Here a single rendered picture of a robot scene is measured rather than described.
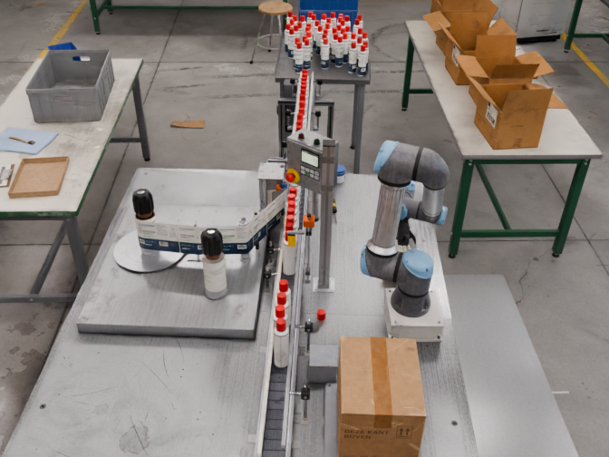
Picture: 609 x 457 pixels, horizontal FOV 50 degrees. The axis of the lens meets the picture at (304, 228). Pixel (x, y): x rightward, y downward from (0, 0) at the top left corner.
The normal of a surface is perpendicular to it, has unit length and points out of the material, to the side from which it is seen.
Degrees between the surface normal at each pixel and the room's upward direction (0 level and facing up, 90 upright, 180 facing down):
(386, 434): 90
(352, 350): 0
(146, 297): 0
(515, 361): 0
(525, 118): 92
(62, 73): 90
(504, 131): 90
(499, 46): 73
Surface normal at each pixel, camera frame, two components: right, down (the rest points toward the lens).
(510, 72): 0.03, 0.91
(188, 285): 0.01, -0.81
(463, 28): 0.08, 0.54
